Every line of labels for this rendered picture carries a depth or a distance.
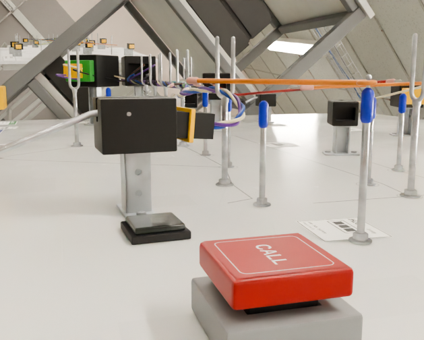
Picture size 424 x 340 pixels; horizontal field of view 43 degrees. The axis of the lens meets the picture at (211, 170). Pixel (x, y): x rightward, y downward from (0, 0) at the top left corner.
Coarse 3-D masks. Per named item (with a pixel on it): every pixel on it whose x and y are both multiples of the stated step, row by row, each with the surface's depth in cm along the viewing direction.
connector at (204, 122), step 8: (184, 112) 41; (200, 112) 43; (184, 120) 41; (200, 120) 41; (208, 120) 42; (184, 128) 41; (200, 128) 41; (208, 128) 42; (184, 136) 41; (200, 136) 42; (208, 136) 42
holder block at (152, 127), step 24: (96, 96) 41; (120, 96) 41; (144, 96) 41; (168, 96) 41; (96, 120) 40; (120, 120) 38; (144, 120) 39; (168, 120) 39; (96, 144) 41; (120, 144) 39; (144, 144) 39; (168, 144) 40
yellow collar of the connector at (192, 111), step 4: (180, 108) 42; (184, 108) 42; (188, 108) 41; (192, 112) 41; (192, 116) 41; (192, 120) 41; (192, 124) 41; (188, 128) 41; (192, 128) 41; (188, 132) 41; (192, 132) 41; (188, 136) 41; (192, 136) 41; (184, 140) 42; (188, 140) 41; (192, 140) 41
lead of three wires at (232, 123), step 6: (222, 90) 51; (228, 90) 50; (228, 96) 50; (234, 96) 50; (234, 102) 49; (240, 102) 48; (240, 108) 47; (240, 114) 46; (228, 120) 44; (234, 120) 45; (240, 120) 45; (216, 126) 44; (222, 126) 44; (228, 126) 44; (234, 126) 45
